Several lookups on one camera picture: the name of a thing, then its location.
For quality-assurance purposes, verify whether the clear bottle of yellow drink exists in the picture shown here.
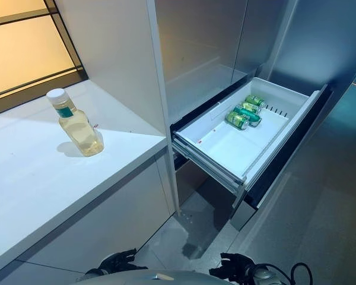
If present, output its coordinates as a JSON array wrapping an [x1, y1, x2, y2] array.
[[46, 88, 105, 157]]

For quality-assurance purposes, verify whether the stainless steel fridge door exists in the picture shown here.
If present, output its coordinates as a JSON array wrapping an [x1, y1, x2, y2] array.
[[231, 0, 298, 87], [154, 0, 250, 121]]

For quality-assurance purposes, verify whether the dark fridge drawer front panel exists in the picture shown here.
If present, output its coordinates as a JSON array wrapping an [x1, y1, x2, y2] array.
[[242, 84, 335, 210]]

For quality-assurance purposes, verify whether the green drink can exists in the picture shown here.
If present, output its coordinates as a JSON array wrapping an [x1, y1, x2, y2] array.
[[224, 110, 250, 131], [244, 94, 268, 110]]

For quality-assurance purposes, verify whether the metal drawer slide rail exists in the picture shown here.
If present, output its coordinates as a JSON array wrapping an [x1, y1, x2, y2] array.
[[171, 138, 244, 197]]

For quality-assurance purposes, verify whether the teal lying bottle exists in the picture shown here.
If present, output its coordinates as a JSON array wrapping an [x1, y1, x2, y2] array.
[[233, 102, 263, 127]]

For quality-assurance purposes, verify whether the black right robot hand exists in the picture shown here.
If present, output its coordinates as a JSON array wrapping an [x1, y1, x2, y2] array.
[[208, 252, 256, 283]]

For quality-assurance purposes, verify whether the black framed window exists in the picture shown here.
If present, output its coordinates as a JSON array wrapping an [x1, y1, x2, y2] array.
[[0, 0, 88, 103]]

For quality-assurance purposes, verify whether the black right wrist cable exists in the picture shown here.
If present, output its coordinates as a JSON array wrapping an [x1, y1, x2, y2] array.
[[272, 262, 316, 285]]

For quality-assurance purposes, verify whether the white counter cabinet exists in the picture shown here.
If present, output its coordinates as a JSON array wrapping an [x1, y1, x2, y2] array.
[[0, 79, 179, 285]]

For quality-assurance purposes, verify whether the stainless steel fridge drawer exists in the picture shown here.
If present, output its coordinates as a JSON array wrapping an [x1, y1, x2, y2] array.
[[174, 160, 262, 233]]

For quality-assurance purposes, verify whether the white fridge drawer bin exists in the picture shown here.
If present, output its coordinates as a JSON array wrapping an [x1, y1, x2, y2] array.
[[171, 77, 320, 185]]

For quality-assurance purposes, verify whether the grey robot torso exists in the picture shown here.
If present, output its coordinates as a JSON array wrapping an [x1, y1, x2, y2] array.
[[75, 269, 226, 285]]

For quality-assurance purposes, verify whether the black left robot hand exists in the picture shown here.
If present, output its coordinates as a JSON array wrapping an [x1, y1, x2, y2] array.
[[100, 248, 150, 277]]

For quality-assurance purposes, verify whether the white tall side panel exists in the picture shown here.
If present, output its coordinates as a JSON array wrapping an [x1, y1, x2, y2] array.
[[55, 0, 179, 215]]

